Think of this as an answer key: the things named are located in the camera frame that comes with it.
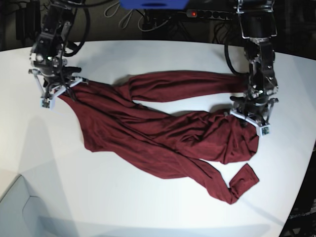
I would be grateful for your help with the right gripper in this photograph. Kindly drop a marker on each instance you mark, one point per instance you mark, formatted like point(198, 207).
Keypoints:
point(59, 81)

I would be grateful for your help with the black box on floor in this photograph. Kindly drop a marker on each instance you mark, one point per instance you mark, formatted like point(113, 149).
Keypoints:
point(27, 21)

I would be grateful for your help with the black power strip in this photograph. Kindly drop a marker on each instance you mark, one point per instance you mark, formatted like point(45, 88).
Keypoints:
point(209, 14)

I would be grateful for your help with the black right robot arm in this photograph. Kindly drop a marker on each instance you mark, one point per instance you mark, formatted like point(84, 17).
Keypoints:
point(52, 46)

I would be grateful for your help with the white bin at corner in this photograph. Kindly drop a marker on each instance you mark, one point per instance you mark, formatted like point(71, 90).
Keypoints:
point(18, 215)

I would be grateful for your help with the blue box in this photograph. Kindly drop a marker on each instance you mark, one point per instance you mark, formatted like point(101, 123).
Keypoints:
point(153, 4)

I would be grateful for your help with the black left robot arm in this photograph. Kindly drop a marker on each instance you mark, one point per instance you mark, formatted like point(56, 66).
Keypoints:
point(257, 25)

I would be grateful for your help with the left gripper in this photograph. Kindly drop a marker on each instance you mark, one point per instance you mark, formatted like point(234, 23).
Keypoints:
point(244, 107)

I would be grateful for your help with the dark red t-shirt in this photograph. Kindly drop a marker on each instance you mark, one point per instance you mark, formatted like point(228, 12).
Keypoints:
point(113, 119)

